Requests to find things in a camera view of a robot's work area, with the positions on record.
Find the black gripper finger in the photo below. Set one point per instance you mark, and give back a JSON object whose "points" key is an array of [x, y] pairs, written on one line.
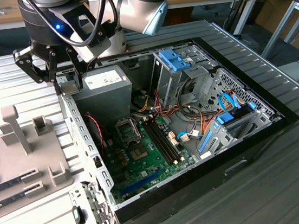
{"points": [[76, 63], [38, 71]]}

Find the CPU with silver top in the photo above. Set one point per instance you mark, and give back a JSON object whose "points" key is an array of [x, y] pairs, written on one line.
{"points": [[70, 88]]}

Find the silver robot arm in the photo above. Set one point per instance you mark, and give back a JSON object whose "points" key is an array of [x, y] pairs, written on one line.
{"points": [[140, 12]]}

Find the CPU socket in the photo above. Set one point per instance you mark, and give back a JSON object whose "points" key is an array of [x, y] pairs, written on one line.
{"points": [[137, 153]]}

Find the grey power supply unit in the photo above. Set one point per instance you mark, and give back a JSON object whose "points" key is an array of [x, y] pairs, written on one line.
{"points": [[104, 101]]}

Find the metal optical drive bay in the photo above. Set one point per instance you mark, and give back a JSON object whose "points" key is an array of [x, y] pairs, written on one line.
{"points": [[168, 85]]}

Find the blue drive bay latch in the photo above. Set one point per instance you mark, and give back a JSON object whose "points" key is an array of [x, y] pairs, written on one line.
{"points": [[171, 57]]}

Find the grey parts rack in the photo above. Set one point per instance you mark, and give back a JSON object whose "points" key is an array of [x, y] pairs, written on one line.
{"points": [[8, 162]]}

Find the black RAM slot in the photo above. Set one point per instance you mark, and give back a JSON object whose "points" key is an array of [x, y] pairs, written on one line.
{"points": [[167, 141], [157, 143], [160, 143], [164, 142]]}

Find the dark RAM stick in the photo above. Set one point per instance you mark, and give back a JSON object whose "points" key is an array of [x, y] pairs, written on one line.
{"points": [[5, 202], [3, 185]]}

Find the green motherboard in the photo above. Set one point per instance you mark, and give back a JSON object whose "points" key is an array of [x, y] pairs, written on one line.
{"points": [[145, 169]]}

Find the blue expansion slot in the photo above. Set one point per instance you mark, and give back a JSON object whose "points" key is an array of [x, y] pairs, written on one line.
{"points": [[141, 182]]}

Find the black latch with teal stripe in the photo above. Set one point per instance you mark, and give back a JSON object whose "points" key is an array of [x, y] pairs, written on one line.
{"points": [[79, 216]]}

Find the hard disk in blue carrier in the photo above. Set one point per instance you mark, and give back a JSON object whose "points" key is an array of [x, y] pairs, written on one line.
{"points": [[225, 117]]}

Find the black PC case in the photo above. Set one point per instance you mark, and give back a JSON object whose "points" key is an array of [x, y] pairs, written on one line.
{"points": [[192, 191]]}

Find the perforated metal disk bay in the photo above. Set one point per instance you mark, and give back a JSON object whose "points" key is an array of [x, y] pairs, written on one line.
{"points": [[266, 115]]}

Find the white camera with black bracket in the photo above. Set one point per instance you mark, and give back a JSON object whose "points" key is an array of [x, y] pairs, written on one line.
{"points": [[95, 46]]}

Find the blue plastic rail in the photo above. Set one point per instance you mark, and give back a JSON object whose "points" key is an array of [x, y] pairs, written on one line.
{"points": [[206, 141]]}

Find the aluminium profile frame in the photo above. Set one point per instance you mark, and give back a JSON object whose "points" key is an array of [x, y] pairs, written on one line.
{"points": [[279, 30]]}

